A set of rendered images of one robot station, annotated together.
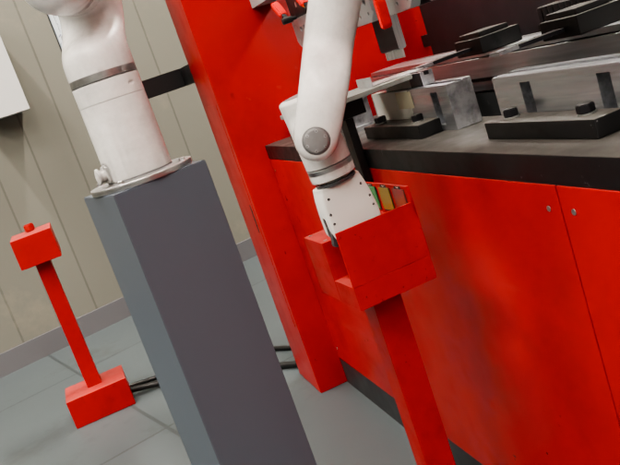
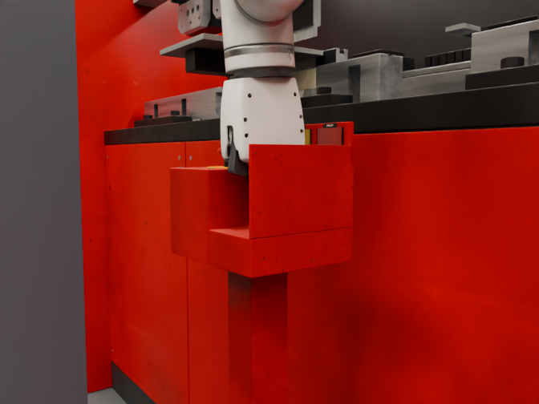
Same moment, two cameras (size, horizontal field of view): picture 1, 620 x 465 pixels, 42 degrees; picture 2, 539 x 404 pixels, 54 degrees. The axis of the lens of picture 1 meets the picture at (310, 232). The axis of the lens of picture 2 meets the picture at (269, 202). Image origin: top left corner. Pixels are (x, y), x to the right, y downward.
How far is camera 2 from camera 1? 0.89 m
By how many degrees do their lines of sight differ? 21
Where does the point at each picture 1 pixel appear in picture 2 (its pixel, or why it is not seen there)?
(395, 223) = (326, 165)
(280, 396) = (68, 392)
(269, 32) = (142, 31)
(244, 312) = (56, 233)
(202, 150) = not seen: hidden behind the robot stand
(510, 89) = (505, 44)
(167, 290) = not seen: outside the picture
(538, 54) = (446, 79)
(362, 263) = (272, 204)
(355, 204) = (281, 119)
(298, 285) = (93, 277)
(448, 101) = (377, 74)
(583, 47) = not seen: hidden behind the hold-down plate
